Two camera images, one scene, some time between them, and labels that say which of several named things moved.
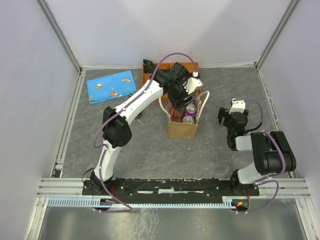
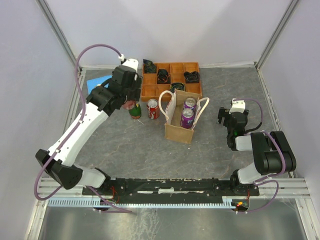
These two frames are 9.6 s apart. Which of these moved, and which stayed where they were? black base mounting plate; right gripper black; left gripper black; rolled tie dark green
Moved: left gripper black
Stayed: black base mounting plate; rolled tie dark green; right gripper black
